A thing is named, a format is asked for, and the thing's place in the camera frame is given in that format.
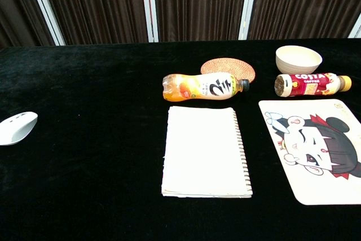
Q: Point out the white computer mouse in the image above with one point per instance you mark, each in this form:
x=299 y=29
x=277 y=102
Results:
x=17 y=129

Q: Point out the cartoon print mouse pad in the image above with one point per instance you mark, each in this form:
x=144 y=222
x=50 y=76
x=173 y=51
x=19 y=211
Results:
x=310 y=179

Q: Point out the orange juice bottle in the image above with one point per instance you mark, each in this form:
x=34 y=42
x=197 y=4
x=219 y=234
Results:
x=194 y=87

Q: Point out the white spiral notebook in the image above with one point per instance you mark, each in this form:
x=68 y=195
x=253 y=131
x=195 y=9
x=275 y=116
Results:
x=203 y=150

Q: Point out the round woven rattan coaster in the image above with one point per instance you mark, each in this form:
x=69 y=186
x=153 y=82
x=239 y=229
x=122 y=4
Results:
x=225 y=66

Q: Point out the black velvet tablecloth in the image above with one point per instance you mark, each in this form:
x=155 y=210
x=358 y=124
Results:
x=84 y=139

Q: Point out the brown pleated curtain panel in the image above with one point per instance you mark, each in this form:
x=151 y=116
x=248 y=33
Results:
x=98 y=4
x=200 y=4
x=304 y=4
x=17 y=6

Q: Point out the white ceramic bowl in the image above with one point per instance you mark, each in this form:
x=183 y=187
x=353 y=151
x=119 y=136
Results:
x=297 y=61

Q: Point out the red Costa coffee bottle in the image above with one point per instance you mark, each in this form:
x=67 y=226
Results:
x=307 y=84

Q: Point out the white metal frame post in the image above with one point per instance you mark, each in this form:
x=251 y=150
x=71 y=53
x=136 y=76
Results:
x=45 y=6
x=248 y=6
x=356 y=29
x=149 y=6

